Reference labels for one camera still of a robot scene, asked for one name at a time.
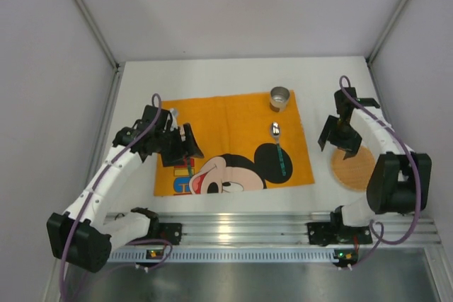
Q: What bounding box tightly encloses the round woven coaster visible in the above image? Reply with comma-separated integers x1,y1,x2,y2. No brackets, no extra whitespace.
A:
331,146,375,192

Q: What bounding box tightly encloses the orange Mickey Mouse placemat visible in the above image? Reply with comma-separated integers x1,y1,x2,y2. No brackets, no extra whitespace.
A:
154,93,315,197

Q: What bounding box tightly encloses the spoon with teal handle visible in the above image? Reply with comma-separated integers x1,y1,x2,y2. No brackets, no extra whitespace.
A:
270,122,287,176

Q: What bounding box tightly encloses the metal cup with cork band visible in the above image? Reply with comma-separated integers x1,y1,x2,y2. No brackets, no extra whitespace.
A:
270,86,290,112

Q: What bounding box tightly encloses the fork with teal handle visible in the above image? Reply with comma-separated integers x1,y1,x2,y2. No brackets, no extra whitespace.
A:
187,158,194,177

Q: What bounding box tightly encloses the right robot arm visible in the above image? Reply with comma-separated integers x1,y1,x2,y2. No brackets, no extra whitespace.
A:
318,87,432,227

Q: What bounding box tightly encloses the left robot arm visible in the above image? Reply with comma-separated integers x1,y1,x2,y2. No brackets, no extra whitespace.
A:
47,105,204,273

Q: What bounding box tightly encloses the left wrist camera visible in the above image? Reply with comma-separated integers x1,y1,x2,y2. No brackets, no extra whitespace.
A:
166,108,179,132

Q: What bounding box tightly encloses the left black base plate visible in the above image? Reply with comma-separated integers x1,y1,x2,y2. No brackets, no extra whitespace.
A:
128,222,183,245

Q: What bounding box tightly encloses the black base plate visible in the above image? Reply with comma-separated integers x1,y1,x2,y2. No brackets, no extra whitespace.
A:
306,222,372,247
128,222,183,245

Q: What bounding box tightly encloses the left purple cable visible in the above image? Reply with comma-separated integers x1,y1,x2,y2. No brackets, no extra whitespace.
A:
58,93,174,299

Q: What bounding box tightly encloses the purple cable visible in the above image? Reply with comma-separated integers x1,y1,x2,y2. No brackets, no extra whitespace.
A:
338,75,424,270
58,93,174,299

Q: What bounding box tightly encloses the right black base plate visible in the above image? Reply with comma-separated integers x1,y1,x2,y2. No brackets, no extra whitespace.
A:
306,222,372,247

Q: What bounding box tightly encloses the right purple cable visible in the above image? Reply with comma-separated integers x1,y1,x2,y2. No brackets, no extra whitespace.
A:
338,75,424,270

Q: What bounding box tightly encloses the aluminium rail frame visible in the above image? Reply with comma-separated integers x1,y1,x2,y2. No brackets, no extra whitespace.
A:
105,190,440,248

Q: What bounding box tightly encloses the perforated cable duct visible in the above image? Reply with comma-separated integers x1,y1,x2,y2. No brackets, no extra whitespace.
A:
107,247,357,263

